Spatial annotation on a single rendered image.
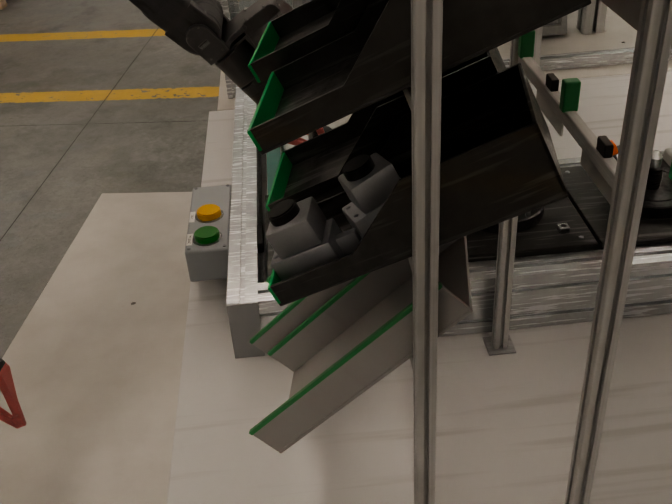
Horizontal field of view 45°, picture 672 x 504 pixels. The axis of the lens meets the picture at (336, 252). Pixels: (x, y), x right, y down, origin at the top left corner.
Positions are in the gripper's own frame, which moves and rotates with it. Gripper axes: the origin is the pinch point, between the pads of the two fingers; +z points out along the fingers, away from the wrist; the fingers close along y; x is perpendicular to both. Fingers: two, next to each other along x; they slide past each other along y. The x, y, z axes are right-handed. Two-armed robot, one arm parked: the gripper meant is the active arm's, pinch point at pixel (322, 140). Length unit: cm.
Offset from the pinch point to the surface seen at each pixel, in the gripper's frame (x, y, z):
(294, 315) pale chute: 9.2, -33.8, 0.4
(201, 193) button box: 26.2, 16.4, -0.6
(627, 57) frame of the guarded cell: -51, 80, 71
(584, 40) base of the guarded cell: -47, 98, 69
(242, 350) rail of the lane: 27.0, -17.0, 9.8
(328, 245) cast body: -5.0, -47.2, -11.5
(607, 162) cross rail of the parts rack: -29, -50, -2
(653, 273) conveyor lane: -25, -18, 42
